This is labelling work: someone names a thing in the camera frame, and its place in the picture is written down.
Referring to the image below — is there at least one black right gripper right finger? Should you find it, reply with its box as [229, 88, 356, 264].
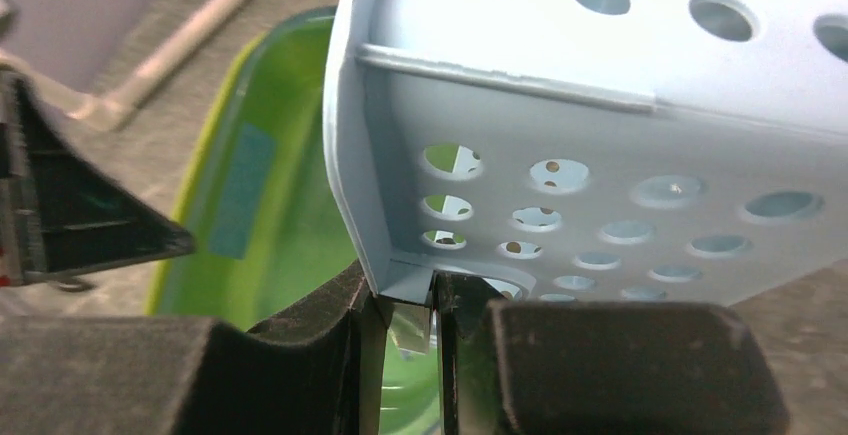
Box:
[433, 272, 790, 434]

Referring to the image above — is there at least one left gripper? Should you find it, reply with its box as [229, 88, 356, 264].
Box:
[1, 67, 195, 286]

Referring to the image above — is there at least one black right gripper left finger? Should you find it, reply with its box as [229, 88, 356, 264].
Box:
[1, 263, 371, 434]

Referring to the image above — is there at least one dark green basket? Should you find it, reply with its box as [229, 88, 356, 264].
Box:
[156, 7, 440, 434]

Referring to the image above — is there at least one light blue perforated basket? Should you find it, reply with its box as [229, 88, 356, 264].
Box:
[323, 0, 847, 304]

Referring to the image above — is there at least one lime green basket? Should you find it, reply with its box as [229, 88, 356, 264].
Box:
[144, 31, 267, 315]

